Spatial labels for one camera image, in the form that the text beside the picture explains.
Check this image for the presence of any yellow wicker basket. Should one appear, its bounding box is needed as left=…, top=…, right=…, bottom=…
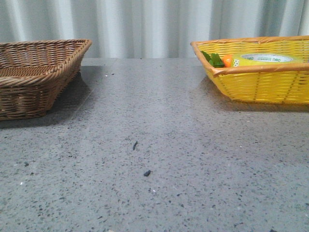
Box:
left=191, top=35, right=309, bottom=104

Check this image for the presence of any yellow tape roll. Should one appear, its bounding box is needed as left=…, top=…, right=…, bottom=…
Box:
left=231, top=53, right=303, bottom=67

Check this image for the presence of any orange toy carrot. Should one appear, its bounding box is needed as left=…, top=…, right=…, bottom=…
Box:
left=201, top=51, right=232, bottom=68

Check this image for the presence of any brown wicker basket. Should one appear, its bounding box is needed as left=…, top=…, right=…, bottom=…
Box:
left=0, top=39, right=92, bottom=121

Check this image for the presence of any white curtain backdrop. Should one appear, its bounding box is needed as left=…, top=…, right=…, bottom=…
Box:
left=0, top=0, right=309, bottom=58

